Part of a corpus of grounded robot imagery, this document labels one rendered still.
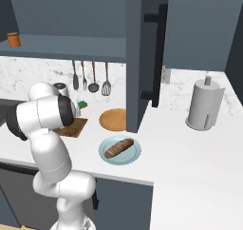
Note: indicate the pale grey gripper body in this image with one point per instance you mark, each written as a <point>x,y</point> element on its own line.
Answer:
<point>77,109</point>

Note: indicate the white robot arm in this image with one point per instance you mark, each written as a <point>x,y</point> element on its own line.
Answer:
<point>47,151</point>

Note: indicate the dark wooden cutting board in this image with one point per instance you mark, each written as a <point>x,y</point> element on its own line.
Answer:
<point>77,127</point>

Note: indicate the grey open cabinet door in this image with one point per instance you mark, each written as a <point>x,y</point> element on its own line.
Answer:
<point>134,59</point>

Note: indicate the orange jam jar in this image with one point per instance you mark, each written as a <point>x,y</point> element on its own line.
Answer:
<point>14,40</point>

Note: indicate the dark grey base cabinet front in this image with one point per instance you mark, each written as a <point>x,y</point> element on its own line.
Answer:
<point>19,199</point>

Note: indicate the grey base cabinet door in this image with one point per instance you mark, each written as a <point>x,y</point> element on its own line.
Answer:
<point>126,206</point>

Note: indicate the dark grey tall cabinet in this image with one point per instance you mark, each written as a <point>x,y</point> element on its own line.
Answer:
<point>235,56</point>

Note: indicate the green and yellow sponge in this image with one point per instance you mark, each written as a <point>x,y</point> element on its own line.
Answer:
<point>83,104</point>

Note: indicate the grey metal canister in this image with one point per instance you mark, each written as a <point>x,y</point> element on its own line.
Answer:
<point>63,87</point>

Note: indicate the hanging grey spatula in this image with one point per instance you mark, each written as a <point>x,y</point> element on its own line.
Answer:
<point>75,81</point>

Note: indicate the hanging dark ladle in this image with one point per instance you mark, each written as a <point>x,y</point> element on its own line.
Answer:
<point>93,87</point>

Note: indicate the hanging grey fork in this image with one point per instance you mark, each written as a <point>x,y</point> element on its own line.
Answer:
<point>84,81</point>

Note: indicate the hanging slotted turner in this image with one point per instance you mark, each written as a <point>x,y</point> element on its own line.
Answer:
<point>106,88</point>

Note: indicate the round wooden plate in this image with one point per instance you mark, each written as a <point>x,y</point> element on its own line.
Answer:
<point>113,119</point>

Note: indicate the brown baguette pastry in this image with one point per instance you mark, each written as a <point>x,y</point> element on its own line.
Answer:
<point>119,148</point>

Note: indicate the dark grey sink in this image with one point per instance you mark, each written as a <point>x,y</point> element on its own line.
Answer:
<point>6,108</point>

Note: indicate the light blue plate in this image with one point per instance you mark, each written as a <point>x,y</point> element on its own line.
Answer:
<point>131,156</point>

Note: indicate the grey paper towel roll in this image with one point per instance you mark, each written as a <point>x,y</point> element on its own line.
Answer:
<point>204,105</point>

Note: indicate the grey open wall cabinet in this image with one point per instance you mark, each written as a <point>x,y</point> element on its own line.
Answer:
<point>69,24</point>

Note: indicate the white wall socket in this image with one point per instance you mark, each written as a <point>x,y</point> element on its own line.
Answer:
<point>166,74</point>

